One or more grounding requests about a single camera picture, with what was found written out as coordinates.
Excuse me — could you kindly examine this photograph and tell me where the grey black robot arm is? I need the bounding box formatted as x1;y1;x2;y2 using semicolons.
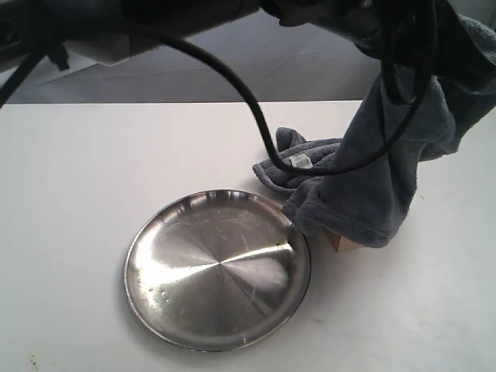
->
1;1;433;71

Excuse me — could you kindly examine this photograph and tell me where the light wooden cube block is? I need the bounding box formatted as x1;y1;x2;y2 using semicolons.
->
324;229;364;253

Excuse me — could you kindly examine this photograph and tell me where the grey backdrop cloth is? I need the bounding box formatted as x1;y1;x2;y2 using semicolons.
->
0;22;388;105

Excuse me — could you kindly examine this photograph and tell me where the round stainless steel plate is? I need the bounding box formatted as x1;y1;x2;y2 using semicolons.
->
123;189;311;352

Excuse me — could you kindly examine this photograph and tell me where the black braided cable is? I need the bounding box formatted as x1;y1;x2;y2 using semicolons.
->
0;0;437;175

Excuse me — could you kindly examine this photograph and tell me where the grey fleece towel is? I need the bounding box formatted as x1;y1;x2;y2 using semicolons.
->
253;16;495;248

